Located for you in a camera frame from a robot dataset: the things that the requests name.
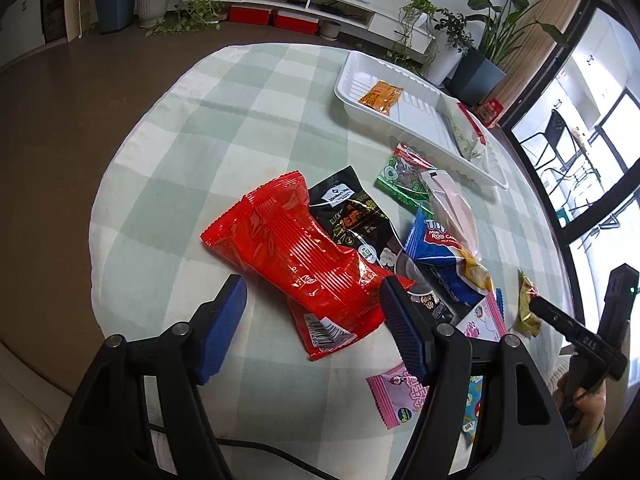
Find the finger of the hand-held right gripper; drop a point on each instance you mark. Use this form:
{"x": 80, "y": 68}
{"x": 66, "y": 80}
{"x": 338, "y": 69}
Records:
{"x": 575, "y": 332}

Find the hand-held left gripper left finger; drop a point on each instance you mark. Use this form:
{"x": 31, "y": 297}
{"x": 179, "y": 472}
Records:
{"x": 227, "y": 325}

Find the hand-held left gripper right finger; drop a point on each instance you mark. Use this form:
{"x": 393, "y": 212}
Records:
{"x": 405, "y": 325}

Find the black grey snack packet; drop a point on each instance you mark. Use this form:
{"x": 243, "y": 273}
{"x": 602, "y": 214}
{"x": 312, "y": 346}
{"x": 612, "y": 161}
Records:
{"x": 425, "y": 302}

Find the pink candy packet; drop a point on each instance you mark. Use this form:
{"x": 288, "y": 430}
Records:
{"x": 480, "y": 317}
{"x": 395, "y": 395}

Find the blue roll cake packet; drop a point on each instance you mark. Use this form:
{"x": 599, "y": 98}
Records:
{"x": 430, "y": 240}

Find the red snack bag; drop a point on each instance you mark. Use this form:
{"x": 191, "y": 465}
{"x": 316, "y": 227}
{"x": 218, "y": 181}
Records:
{"x": 280, "y": 240}

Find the colourful cartoon snack packet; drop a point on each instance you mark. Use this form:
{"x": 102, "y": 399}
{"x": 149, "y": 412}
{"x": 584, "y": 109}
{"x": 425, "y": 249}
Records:
{"x": 472, "y": 405}

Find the clear pink snack packet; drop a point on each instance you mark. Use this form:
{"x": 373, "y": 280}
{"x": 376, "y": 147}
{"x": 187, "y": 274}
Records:
{"x": 457, "y": 210}

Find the black gold snack packet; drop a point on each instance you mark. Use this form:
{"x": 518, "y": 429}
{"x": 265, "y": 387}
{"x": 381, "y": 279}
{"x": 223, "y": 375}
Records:
{"x": 350, "y": 210}

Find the white plastic tray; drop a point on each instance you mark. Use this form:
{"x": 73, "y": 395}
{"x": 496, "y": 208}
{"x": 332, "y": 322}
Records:
{"x": 425, "y": 120}

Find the person's right forearm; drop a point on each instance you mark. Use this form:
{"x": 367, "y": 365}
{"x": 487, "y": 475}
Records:
{"x": 587, "y": 455}

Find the person's right hand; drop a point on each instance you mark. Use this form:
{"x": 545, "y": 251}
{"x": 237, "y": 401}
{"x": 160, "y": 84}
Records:
{"x": 585, "y": 405}

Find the green snack packet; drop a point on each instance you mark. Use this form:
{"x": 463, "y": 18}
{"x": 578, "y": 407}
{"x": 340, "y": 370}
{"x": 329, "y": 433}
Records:
{"x": 400, "y": 175}

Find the black chair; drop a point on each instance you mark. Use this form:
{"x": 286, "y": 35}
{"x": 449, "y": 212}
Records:
{"x": 556, "y": 127}

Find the white red-edged snack packet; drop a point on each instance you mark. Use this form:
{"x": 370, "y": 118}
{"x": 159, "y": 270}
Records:
{"x": 467, "y": 135}

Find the beige seat cushion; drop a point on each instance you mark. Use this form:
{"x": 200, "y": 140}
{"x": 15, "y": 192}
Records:
{"x": 30, "y": 425}

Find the small red box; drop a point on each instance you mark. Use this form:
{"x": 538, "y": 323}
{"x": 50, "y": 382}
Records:
{"x": 490, "y": 112}

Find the orange snack packet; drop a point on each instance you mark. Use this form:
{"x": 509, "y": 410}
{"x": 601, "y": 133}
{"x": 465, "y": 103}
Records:
{"x": 381, "y": 96}

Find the large-leaf plant in grey-blue planter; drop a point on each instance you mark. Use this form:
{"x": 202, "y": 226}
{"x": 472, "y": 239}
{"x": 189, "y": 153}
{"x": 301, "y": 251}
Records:
{"x": 477, "y": 77}

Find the trailing plant in white pot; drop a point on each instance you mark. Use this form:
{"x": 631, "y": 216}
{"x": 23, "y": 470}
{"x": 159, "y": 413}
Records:
{"x": 444, "y": 60}

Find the small white pot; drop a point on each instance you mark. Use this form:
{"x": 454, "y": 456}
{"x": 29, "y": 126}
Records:
{"x": 330, "y": 29}

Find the red storage box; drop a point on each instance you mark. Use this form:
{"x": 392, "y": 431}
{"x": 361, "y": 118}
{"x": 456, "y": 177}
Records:
{"x": 250, "y": 14}
{"x": 296, "y": 22}

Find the white low cabinet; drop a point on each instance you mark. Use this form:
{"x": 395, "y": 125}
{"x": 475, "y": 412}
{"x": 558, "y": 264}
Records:
{"x": 350, "y": 7}

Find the dark door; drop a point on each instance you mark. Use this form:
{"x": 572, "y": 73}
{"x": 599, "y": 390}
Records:
{"x": 54, "y": 0}

